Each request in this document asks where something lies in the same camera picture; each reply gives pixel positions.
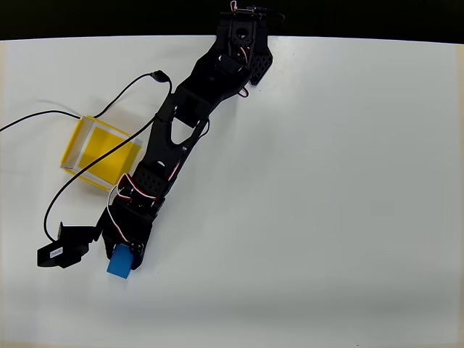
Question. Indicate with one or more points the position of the blue cube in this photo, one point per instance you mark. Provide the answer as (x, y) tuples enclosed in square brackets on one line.
[(120, 264)]

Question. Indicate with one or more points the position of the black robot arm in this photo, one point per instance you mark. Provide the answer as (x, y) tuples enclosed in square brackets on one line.
[(188, 101)]

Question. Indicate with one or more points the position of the yellow open box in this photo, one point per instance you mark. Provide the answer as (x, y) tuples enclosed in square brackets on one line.
[(99, 152)]

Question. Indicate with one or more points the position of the black lattice base clamp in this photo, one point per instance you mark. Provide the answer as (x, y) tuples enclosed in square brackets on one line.
[(261, 65)]

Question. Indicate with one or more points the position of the black camera on mount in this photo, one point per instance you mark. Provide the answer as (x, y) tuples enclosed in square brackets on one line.
[(69, 246)]

